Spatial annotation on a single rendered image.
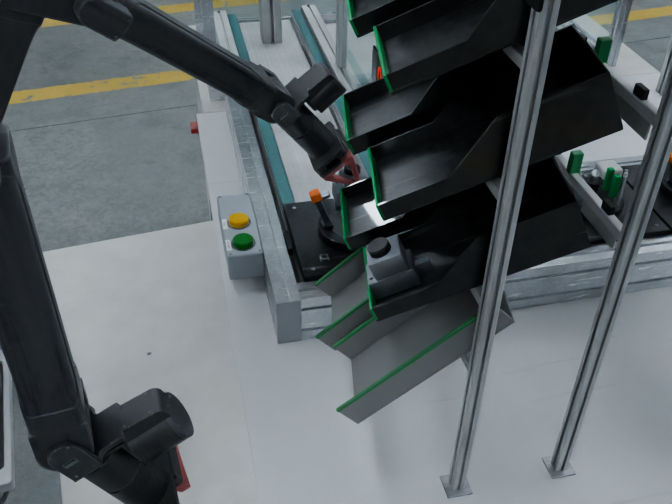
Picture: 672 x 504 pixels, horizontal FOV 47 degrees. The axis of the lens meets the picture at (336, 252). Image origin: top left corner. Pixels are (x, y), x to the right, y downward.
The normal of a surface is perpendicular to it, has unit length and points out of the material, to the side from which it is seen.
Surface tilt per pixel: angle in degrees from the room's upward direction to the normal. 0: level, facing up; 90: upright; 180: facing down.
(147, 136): 0
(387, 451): 0
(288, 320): 90
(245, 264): 90
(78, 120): 0
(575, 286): 90
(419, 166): 25
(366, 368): 45
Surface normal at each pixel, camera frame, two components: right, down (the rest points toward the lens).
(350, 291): -0.70, -0.55
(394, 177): -0.41, -0.70
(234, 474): 0.01, -0.78
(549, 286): 0.22, 0.61
